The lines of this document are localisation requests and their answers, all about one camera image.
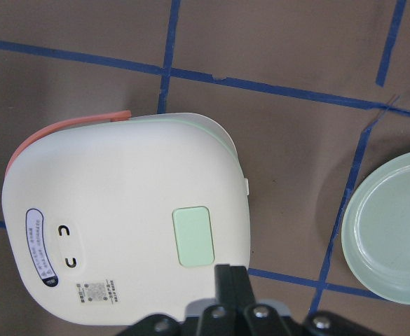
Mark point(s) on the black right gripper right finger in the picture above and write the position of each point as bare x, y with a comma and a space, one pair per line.
256, 317

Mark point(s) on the light green plate robot right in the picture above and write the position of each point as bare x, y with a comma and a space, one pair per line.
375, 233

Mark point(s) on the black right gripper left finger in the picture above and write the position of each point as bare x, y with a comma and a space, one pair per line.
220, 317

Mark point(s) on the white rice cooker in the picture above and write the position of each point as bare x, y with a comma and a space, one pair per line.
113, 217

